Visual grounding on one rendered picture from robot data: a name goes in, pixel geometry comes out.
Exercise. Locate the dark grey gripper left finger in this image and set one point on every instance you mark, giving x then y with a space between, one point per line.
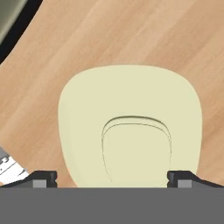
43 176

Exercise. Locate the white and grey blender base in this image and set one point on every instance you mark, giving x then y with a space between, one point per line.
10 169

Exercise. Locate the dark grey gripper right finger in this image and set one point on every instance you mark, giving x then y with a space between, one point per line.
180 176

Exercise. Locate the black rimmed grey sink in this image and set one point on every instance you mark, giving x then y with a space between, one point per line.
11 20

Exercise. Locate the pale yellow blender lid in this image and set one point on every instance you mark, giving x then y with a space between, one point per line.
131 99

